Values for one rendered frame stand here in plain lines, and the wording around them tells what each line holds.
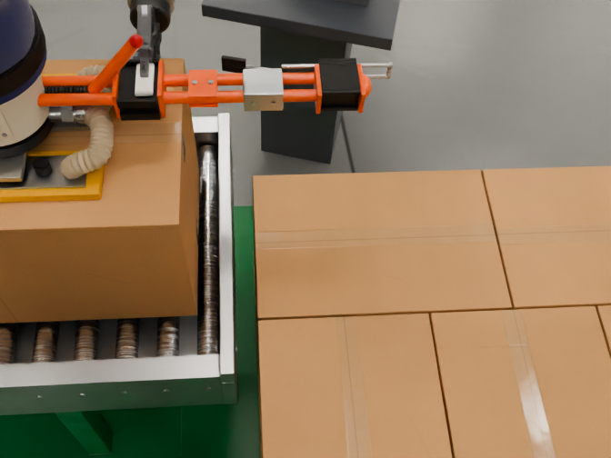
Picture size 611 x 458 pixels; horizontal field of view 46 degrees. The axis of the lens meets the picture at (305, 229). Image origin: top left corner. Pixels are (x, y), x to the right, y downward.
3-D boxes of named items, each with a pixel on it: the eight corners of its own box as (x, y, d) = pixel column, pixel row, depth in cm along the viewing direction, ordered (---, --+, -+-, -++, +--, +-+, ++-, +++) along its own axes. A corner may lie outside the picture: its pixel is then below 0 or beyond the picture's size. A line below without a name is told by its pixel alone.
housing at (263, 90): (244, 113, 129) (243, 96, 126) (243, 84, 133) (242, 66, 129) (283, 112, 130) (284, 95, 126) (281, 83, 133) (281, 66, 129)
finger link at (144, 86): (154, 65, 128) (154, 63, 127) (153, 96, 124) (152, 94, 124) (136, 65, 128) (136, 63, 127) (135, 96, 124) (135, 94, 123)
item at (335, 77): (315, 114, 130) (317, 95, 125) (313, 83, 133) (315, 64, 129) (362, 113, 130) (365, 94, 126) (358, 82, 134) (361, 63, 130)
